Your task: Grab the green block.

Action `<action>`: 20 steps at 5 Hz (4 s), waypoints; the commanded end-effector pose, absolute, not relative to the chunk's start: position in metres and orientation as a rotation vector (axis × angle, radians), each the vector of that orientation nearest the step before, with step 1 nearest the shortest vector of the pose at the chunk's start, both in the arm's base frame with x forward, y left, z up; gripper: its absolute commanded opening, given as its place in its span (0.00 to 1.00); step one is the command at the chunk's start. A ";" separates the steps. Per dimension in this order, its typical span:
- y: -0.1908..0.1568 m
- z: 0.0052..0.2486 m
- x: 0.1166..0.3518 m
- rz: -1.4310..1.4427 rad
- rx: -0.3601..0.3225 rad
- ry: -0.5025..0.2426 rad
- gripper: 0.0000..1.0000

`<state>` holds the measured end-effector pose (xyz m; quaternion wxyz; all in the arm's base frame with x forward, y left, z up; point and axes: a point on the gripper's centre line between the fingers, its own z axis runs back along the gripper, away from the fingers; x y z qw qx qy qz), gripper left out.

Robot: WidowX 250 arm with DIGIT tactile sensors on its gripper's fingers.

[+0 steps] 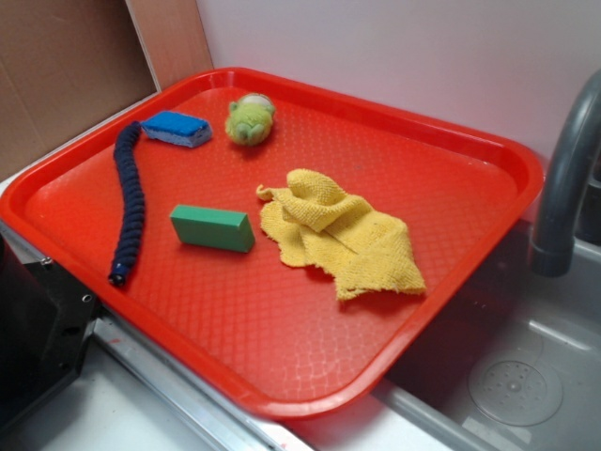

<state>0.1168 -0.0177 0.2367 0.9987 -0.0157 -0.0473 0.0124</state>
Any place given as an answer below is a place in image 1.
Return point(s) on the green rectangular block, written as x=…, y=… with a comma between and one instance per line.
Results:
x=219, y=229

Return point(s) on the yellow crumpled cloth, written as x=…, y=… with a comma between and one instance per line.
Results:
x=316, y=223

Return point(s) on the red plastic tray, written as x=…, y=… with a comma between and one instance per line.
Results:
x=272, y=338

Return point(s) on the green plush toy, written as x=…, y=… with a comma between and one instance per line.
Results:
x=250, y=120

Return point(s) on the blue sponge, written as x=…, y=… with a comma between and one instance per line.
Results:
x=178, y=129

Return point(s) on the grey toy sink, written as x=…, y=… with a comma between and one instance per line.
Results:
x=512, y=362

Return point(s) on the grey toy faucet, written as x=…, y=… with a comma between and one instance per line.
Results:
x=569, y=207

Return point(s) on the brown cardboard panel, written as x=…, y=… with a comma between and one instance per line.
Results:
x=66, y=66

